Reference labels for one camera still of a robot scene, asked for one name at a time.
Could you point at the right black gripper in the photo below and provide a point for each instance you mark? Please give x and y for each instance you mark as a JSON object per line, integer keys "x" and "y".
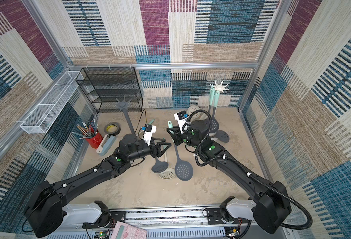
{"x": 177, "y": 137}

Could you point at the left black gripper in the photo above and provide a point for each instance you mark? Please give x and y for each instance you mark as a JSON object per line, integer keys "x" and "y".
{"x": 158, "y": 153}

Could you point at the white skimmer front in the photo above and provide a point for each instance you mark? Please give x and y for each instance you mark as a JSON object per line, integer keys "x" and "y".
{"x": 167, "y": 172}

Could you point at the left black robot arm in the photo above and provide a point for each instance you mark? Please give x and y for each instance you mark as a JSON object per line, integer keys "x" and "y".
{"x": 44, "y": 210}

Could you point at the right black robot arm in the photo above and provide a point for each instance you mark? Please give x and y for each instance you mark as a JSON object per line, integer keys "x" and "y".
{"x": 272, "y": 205}

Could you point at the grey utensil rack stand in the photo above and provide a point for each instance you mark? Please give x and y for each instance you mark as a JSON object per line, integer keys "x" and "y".
{"x": 122, "y": 105}

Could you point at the grey skimmer by white stand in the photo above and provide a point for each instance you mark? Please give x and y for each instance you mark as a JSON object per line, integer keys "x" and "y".
{"x": 222, "y": 136}

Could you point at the white utensil rack stand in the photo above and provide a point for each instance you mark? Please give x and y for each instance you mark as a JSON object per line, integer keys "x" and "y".
{"x": 220, "y": 88}

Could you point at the black tape roll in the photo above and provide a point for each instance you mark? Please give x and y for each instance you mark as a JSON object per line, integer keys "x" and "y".
{"x": 112, "y": 128}

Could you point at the red pencil cup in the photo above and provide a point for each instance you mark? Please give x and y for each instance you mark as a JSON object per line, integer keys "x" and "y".
{"x": 89, "y": 132}

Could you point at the pink calculator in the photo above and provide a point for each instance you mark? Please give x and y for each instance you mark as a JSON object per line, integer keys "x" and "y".
{"x": 126, "y": 231}

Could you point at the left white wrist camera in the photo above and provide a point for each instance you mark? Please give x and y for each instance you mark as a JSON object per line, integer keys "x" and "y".
{"x": 149, "y": 130}

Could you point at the black wire mesh shelf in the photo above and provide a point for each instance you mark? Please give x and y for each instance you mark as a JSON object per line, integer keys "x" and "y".
{"x": 104, "y": 87}

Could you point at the white wire mesh basket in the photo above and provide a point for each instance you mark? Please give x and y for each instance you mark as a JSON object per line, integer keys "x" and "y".
{"x": 46, "y": 112}

